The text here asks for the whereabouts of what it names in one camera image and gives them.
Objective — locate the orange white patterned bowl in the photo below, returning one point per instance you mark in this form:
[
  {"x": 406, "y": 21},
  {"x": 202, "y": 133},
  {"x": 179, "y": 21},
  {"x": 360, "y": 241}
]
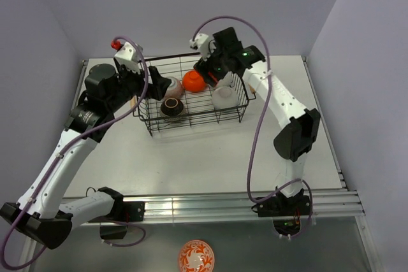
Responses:
[{"x": 196, "y": 255}]

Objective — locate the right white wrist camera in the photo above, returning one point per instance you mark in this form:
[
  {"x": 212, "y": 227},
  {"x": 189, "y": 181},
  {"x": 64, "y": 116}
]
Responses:
[{"x": 203, "y": 44}]

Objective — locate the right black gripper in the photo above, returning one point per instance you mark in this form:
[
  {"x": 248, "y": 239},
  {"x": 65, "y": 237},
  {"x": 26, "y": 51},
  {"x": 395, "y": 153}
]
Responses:
[{"x": 203, "y": 67}]

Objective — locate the grey white bowl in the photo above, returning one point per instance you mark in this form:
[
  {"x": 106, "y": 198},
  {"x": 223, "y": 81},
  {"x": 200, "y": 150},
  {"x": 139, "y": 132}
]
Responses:
[{"x": 227, "y": 80}]

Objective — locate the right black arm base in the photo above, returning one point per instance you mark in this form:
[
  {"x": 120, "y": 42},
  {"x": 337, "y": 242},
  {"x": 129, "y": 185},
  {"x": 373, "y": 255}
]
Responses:
[{"x": 291, "y": 215}]

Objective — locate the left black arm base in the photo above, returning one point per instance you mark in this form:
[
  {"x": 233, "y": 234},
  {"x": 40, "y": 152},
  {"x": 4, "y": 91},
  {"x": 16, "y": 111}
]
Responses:
[{"x": 115, "y": 229}]

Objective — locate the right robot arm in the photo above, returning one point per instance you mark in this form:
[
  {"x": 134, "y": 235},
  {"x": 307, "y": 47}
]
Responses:
[{"x": 298, "y": 125}]

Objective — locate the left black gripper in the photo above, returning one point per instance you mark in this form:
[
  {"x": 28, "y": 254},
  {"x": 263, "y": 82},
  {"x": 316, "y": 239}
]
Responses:
[{"x": 160, "y": 84}]

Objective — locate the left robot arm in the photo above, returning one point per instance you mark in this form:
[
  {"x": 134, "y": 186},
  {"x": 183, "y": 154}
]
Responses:
[{"x": 40, "y": 213}]

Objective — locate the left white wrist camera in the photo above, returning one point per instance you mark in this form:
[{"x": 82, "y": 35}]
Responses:
[{"x": 126, "y": 57}]

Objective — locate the black wire dish rack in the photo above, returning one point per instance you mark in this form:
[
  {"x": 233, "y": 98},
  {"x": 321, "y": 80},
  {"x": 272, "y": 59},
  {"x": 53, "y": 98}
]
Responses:
[{"x": 198, "y": 106}]

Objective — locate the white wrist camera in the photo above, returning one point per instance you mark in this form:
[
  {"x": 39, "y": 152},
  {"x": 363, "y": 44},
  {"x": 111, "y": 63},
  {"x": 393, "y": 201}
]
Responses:
[
  {"x": 203, "y": 44},
  {"x": 126, "y": 57}
]

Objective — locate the brown bowl beige inside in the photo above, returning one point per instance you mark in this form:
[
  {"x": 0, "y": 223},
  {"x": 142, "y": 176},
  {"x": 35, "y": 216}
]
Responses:
[{"x": 172, "y": 107}]

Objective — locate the aluminium mounting rail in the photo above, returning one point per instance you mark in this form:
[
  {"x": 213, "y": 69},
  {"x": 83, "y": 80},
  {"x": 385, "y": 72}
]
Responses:
[{"x": 236, "y": 206}]

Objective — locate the black white patterned bowl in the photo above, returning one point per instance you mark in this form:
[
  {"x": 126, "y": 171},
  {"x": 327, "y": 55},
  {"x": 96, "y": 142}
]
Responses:
[{"x": 174, "y": 90}]

